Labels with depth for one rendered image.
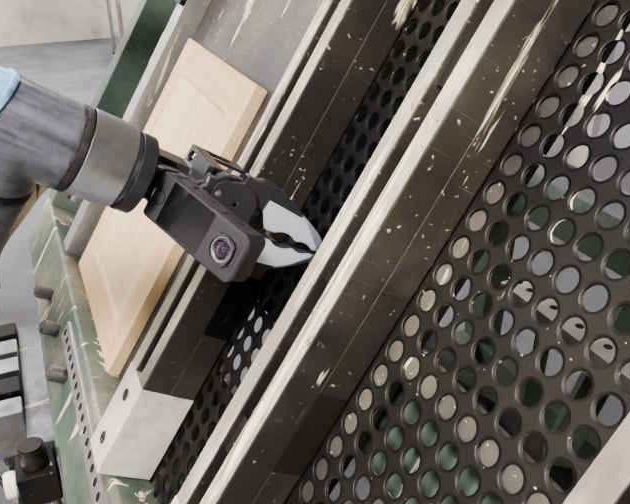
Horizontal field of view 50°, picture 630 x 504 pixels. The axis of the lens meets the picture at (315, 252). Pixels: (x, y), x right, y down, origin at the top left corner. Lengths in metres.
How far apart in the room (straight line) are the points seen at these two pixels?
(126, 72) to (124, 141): 1.01
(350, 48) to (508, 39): 0.23
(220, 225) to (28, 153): 0.15
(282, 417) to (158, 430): 0.30
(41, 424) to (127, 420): 0.44
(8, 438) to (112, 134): 0.82
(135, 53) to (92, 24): 7.07
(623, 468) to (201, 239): 0.35
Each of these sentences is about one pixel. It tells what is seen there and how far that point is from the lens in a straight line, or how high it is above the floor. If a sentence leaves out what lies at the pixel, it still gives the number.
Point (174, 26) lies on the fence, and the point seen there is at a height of 1.32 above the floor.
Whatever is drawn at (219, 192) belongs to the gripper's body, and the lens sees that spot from 0.60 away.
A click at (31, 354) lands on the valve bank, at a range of 1.44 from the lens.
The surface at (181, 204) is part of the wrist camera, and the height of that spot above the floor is 1.31.
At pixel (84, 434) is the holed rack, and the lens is 1.01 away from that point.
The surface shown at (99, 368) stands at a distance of 1.10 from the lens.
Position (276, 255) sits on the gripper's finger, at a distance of 0.65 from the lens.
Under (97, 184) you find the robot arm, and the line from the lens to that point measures 0.57.
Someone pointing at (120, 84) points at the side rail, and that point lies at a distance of 1.59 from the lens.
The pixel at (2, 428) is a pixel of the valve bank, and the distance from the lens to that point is 1.29.
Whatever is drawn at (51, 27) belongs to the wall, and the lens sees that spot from 8.60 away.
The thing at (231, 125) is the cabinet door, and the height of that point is 1.25.
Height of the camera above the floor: 1.54
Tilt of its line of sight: 28 degrees down
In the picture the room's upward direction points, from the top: straight up
